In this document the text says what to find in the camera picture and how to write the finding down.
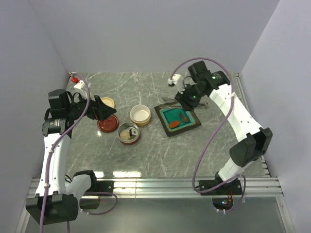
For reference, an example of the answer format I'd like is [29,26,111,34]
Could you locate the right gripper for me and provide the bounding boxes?
[174,83,205,113]

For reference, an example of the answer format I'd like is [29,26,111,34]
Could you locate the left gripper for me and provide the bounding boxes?
[66,90,116,121]

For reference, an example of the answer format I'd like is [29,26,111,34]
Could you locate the red round lid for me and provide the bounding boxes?
[97,115,119,133]

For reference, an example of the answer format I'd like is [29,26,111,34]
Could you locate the orange food piece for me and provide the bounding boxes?
[169,120,180,129]

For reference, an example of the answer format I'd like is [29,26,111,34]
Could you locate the metal tongs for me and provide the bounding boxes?
[159,97,209,110]

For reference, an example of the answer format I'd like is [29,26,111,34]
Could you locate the beige round bun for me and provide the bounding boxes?
[120,131,131,141]

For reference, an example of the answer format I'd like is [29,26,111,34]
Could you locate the sushi roll piece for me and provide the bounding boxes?
[129,129,138,136]

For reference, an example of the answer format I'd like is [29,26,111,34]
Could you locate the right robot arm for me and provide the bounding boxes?
[168,57,273,194]

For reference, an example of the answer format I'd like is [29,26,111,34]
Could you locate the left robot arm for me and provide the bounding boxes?
[26,89,116,226]

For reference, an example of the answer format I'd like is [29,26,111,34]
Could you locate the cream round lid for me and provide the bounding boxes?
[101,97,115,108]

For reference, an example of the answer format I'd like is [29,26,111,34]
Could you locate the black teal square tray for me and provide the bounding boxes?
[154,102,201,137]

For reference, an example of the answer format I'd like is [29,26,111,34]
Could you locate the red steel bowl container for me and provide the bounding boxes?
[118,122,140,145]

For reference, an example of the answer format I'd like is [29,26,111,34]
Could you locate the cream white bowl container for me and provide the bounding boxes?
[130,104,151,126]

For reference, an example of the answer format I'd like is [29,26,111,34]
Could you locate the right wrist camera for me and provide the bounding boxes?
[168,74,185,94]

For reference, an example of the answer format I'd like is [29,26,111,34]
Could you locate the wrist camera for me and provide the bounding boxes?
[73,80,89,99]
[168,74,185,94]

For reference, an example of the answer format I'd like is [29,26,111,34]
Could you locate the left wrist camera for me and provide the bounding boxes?
[73,80,89,99]

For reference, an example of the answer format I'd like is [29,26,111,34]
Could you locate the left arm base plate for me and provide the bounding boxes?
[85,180,114,195]

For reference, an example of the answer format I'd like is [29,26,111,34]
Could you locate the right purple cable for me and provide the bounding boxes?
[171,57,246,214]

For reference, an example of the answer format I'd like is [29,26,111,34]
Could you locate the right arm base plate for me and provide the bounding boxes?
[196,179,242,196]

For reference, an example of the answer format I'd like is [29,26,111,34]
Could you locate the aluminium mounting rail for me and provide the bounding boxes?
[26,177,284,200]

